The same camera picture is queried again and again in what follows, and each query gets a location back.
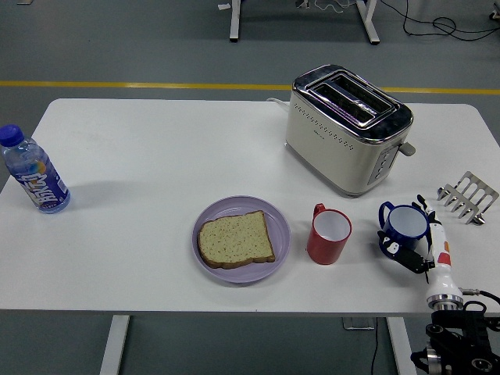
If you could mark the white paper scrap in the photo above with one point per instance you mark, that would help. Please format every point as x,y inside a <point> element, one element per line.
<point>223,6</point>

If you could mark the purple round plate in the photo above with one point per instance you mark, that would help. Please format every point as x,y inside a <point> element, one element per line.
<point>242,205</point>

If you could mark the blue enamel cup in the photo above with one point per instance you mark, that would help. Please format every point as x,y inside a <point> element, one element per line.
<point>404,222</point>

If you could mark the cream and chrome toaster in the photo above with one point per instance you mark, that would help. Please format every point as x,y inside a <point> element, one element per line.
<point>332,156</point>

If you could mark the metal toast rack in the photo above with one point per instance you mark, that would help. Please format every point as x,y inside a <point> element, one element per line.
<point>468,197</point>

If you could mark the slice of bread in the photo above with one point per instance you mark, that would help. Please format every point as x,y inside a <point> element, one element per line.
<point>234,240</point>

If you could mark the white background desk leg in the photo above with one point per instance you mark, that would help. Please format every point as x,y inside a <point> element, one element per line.
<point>235,19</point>
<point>369,23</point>

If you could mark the grey floor socket plate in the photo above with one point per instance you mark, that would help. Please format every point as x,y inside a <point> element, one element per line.
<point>357,324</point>

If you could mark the blue-capped drink bottle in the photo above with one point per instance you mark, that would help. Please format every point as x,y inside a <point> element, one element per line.
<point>39,183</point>

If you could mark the red enamel cup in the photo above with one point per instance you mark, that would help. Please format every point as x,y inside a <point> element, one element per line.
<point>324,250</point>

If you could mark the white table leg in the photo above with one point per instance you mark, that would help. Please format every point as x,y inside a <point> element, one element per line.
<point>114,347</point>
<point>400,343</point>

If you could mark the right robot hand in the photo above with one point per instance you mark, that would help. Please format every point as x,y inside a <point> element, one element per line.
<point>441,279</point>

